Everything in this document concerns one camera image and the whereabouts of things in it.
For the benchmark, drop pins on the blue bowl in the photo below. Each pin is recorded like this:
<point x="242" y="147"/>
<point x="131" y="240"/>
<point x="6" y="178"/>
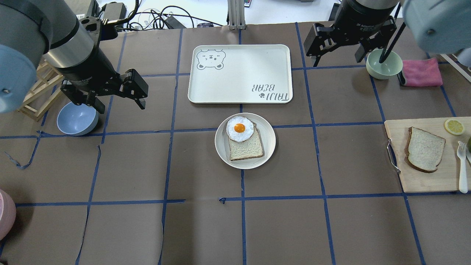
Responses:
<point x="77" y="120"/>

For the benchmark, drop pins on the pink cloth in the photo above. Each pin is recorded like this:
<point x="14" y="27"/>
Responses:
<point x="420" y="73"/>

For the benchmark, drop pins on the aluminium frame post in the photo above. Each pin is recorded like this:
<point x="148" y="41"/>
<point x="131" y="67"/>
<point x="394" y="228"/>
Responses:
<point x="236" y="15"/>

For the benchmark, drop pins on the black power adapter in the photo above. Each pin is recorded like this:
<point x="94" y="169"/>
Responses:
<point x="172" y="23"/>

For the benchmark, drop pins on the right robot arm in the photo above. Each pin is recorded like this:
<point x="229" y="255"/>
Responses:
<point x="438" y="26"/>

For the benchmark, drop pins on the fried egg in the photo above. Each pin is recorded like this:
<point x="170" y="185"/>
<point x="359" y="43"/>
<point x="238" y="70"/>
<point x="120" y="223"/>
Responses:
<point x="239" y="128"/>

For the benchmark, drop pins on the bread slice from board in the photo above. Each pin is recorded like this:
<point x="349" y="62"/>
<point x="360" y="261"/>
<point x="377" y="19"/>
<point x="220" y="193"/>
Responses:
<point x="424" y="150"/>

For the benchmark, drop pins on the wooden cutting board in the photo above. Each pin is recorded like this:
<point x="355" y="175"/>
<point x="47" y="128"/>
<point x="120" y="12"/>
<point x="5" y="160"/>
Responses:
<point x="446" y="178"/>

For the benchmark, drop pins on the wooden rack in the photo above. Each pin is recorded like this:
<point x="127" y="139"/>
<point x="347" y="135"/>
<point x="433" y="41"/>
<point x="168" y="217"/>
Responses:
<point x="44" y="93"/>

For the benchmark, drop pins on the white plastic fork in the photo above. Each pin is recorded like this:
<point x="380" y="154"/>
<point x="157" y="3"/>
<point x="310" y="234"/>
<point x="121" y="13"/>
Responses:
<point x="462" y="155"/>

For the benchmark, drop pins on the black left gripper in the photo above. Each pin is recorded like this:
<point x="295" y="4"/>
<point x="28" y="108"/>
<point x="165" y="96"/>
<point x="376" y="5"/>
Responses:
<point x="89" y="67"/>

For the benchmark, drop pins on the round cream plate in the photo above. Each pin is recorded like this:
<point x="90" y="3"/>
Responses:
<point x="268" y="139"/>

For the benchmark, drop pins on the lemon slice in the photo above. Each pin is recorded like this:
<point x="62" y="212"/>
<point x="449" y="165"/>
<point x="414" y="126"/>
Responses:
<point x="454" y="126"/>

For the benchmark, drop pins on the green bowl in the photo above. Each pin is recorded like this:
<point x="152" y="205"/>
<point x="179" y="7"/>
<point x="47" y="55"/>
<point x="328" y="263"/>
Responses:
<point x="392" y="66"/>

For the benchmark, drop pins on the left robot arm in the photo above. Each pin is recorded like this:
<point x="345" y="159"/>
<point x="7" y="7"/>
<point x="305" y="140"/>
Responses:
<point x="32" y="30"/>

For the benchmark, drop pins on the bread slice on plate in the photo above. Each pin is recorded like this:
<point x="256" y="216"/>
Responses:
<point x="251" y="148"/>

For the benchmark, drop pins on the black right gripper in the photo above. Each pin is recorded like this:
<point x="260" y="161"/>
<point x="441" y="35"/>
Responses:
<point x="361" y="18"/>

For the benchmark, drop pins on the cream bear serving tray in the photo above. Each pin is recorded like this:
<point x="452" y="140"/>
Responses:
<point x="241" y="73"/>

